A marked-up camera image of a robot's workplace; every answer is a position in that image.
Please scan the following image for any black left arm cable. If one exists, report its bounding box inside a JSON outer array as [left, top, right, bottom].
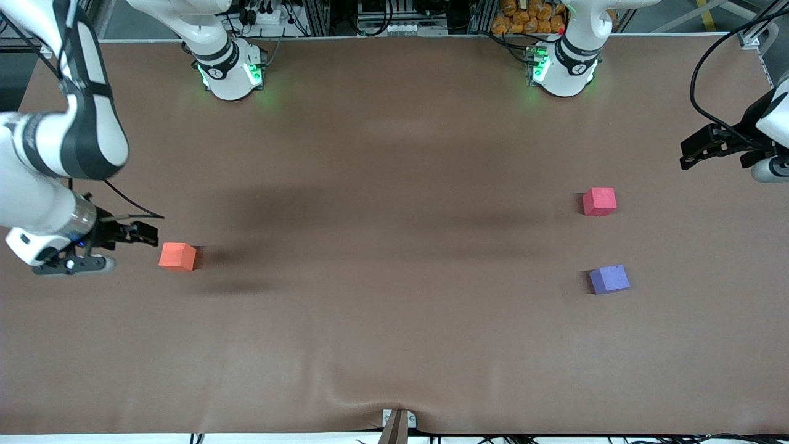
[[689, 22, 789, 150]]

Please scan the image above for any metal table clamp bracket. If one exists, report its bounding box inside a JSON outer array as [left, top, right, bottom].
[[377, 408, 418, 444]]

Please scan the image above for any brown table mat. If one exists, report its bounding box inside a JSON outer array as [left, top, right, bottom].
[[0, 34, 789, 436]]

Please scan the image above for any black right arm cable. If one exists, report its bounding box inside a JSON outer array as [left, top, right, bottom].
[[0, 15, 165, 220]]

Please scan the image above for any purple foam block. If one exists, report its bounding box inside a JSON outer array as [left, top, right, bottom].
[[589, 265, 631, 295]]

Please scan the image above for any red foam block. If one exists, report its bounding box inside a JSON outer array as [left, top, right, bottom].
[[582, 187, 618, 217]]

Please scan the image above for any diagonal aluminium profile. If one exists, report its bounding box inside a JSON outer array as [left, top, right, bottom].
[[743, 0, 789, 39]]

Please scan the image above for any bag of orange items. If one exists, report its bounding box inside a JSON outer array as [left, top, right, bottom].
[[491, 0, 568, 35]]

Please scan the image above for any orange foam block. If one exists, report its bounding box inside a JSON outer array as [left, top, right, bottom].
[[158, 242, 198, 272]]

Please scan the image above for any aluminium frame post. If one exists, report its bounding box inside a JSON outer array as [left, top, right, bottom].
[[307, 0, 332, 36], [468, 0, 495, 35]]

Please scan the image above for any white power strip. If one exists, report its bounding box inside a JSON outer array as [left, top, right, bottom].
[[242, 5, 285, 27]]

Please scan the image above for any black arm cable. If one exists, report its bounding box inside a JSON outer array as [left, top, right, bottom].
[[689, 22, 789, 150], [0, 15, 165, 220]]

